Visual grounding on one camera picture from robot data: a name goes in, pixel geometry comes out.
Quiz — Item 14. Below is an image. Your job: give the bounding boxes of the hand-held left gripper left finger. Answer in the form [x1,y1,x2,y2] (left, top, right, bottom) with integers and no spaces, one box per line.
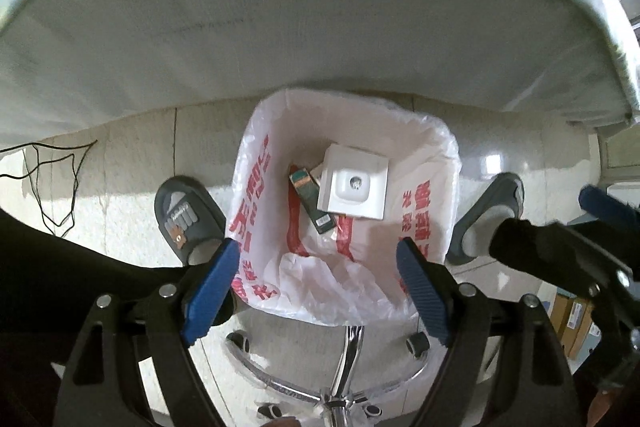
[52,238,241,427]

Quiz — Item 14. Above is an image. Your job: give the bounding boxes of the person's leg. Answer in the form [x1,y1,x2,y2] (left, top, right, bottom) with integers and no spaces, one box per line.
[489,216,591,290]
[0,207,236,427]

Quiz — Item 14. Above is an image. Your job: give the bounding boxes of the person's left leg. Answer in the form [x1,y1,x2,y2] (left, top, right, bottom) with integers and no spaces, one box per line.
[0,207,236,427]

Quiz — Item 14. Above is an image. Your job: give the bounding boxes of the cardboard boxes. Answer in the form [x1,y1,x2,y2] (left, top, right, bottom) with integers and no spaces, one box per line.
[547,292,603,358]

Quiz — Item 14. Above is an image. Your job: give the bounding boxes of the bed with circle-patterned sheet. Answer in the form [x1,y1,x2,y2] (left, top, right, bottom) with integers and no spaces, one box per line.
[0,0,640,152]

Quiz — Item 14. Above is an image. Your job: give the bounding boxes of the bin with white plastic bag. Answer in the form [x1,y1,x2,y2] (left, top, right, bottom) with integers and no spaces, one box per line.
[224,89,462,325]

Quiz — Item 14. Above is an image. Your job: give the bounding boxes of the dark green box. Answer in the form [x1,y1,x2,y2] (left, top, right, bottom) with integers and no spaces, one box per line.
[289,167,337,235]

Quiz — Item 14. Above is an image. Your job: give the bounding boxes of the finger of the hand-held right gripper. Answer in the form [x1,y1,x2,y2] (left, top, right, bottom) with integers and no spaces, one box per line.
[542,219,640,388]
[579,185,640,233]

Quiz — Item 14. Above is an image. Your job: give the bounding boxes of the white square box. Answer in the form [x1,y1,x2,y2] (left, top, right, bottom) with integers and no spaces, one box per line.
[317,144,390,220]

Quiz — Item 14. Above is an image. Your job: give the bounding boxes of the chrome office chair base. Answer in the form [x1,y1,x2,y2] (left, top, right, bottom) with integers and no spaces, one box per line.
[225,324,433,427]

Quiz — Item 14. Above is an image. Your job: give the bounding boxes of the person's right leg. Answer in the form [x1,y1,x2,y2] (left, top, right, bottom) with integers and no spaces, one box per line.
[489,216,591,290]

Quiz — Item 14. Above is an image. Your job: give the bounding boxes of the black cable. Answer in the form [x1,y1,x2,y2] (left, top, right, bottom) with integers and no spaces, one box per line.
[0,139,98,238]

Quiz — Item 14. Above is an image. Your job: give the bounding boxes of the grey slipper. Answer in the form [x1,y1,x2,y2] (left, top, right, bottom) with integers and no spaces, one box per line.
[154,175,228,267]
[445,173,526,265]

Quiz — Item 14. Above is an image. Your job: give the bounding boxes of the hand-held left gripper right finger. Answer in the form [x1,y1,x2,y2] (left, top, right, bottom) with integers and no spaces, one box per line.
[396,236,576,427]

